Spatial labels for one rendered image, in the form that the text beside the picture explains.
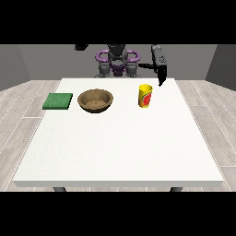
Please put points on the yellow cup with melon print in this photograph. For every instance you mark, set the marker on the yellow cup with melon print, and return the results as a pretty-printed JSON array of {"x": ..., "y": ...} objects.
[{"x": 145, "y": 96}]

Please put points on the grey robot trunk purple rings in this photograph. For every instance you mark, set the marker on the grey robot trunk purple rings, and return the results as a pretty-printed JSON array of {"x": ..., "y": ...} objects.
[{"x": 117, "y": 63}]

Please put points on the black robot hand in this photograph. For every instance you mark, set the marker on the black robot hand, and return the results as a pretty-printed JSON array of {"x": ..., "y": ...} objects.
[
  {"x": 161, "y": 71},
  {"x": 80, "y": 46}
]

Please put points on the green square pad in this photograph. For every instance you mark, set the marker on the green square pad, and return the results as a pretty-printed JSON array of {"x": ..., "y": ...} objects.
[{"x": 57, "y": 101}]

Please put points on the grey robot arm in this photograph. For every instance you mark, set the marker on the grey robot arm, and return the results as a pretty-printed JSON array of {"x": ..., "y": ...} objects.
[{"x": 157, "y": 53}]

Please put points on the brown wooden bowl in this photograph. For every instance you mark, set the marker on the brown wooden bowl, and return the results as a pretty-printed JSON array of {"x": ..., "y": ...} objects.
[{"x": 95, "y": 100}]

